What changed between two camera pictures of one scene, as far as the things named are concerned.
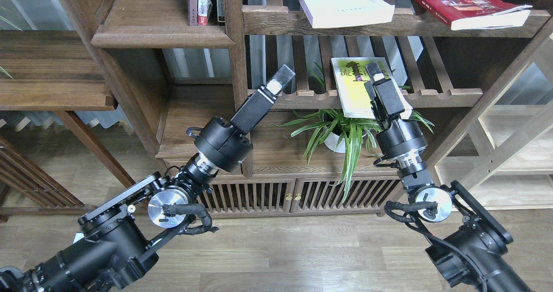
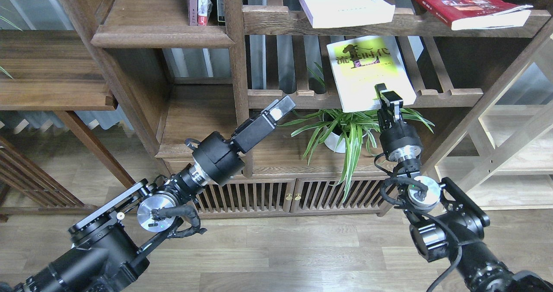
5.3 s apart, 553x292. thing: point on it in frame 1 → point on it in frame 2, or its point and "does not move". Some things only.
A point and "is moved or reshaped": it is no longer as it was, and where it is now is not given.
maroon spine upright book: [193, 3] does not move
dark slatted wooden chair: [19, 170] does not move
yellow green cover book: [350, 75] is moved or reshaped
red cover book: [462, 5] does not move
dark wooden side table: [55, 71] does not move
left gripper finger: [271, 90] → [278, 108]
